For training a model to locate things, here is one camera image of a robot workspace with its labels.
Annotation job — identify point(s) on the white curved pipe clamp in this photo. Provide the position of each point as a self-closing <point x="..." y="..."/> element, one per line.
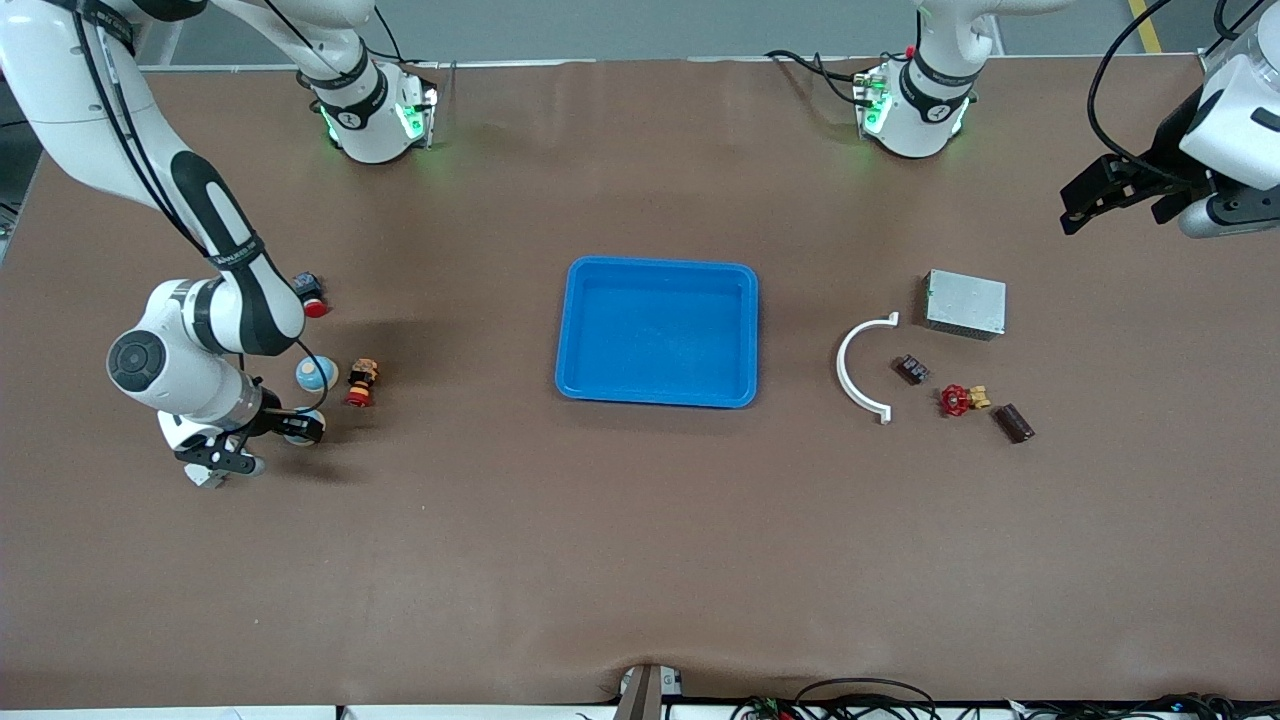
<point x="843" y="365"/>

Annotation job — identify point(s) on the white circuit breaker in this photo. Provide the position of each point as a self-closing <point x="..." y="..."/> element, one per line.
<point x="205" y="478"/>

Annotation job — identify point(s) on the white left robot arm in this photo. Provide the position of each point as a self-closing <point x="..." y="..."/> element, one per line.
<point x="915" y="110"/>

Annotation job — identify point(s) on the blue plastic tray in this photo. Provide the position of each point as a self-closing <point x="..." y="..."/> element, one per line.
<point x="660" y="335"/>

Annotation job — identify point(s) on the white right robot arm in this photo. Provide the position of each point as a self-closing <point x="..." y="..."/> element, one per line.
<point x="180" y="385"/>

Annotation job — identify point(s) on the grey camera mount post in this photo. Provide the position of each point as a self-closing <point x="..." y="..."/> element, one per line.
<point x="645" y="695"/>

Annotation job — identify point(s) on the black printed capacitor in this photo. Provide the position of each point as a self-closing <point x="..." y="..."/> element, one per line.
<point x="911" y="370"/>

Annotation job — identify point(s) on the grey metal box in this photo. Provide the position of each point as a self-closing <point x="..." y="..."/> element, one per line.
<point x="965" y="303"/>

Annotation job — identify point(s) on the red button black switch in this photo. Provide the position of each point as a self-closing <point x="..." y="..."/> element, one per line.
<point x="314" y="305"/>

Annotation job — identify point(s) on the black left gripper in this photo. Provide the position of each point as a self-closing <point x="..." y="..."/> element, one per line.
<point x="1163" y="167"/>

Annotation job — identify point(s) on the dark brown capacitor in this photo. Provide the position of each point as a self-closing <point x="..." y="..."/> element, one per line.
<point x="1013" y="423"/>

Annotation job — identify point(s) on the red orange push button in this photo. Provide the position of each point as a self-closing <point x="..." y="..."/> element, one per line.
<point x="361" y="383"/>

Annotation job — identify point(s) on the light blue call bell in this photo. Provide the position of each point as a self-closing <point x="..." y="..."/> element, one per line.
<point x="316" y="376"/>
<point x="302" y="440"/>

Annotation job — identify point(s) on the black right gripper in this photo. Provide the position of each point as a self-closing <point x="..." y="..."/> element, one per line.
<point x="270" y="422"/>

